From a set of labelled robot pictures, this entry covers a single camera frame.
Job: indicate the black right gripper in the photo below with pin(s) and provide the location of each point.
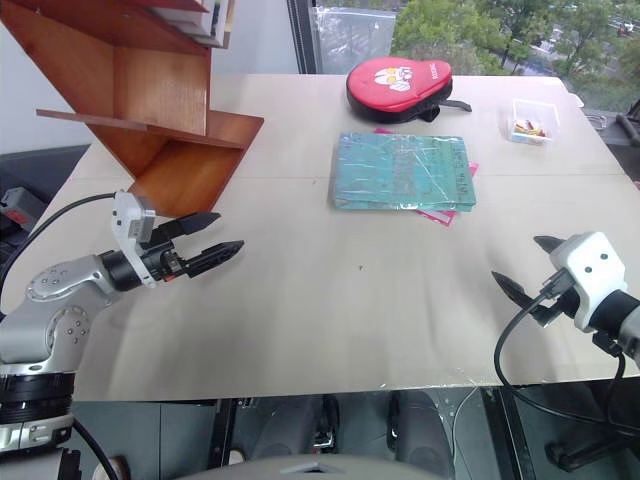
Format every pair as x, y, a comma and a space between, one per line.
557, 310

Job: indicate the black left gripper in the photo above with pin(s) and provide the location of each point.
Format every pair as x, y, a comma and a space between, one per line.
162, 262

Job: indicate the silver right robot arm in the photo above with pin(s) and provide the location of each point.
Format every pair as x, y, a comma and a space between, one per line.
622, 320

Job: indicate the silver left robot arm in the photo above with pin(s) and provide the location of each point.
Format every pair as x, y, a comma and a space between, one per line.
60, 320

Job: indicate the pink book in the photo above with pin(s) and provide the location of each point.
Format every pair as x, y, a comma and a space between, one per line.
440, 216

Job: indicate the brown wooden bookshelf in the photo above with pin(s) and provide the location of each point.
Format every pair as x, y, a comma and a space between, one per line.
150, 85

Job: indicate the teal plastic wrapped book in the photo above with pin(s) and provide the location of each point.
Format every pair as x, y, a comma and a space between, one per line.
400, 172

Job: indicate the white paged book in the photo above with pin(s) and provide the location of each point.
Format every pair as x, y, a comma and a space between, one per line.
185, 20

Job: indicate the small yellow piece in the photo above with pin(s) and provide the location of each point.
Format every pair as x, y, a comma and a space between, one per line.
522, 131

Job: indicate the small red piece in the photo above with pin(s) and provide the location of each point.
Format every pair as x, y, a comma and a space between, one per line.
525, 123

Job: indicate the clear plastic box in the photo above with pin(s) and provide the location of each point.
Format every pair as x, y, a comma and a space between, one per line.
534, 120

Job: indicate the grey and red box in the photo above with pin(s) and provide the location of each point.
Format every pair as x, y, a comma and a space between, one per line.
20, 205

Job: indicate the black table leg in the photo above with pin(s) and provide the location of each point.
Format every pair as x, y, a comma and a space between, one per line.
222, 430

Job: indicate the red table tennis paddle case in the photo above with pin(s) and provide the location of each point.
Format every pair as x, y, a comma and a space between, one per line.
395, 87

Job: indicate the clear plastic window sheet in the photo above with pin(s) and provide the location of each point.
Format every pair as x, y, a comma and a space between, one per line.
355, 40

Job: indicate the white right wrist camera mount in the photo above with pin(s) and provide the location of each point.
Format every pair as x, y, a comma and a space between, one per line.
592, 270

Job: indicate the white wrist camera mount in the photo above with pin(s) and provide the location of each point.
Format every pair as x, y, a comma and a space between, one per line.
129, 220
592, 270

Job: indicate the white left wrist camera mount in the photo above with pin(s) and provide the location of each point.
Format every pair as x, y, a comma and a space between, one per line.
129, 220

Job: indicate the black base bracket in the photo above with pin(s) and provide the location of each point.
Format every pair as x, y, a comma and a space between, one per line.
590, 457

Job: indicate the dark window frame post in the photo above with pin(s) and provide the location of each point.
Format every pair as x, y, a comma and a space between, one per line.
302, 35

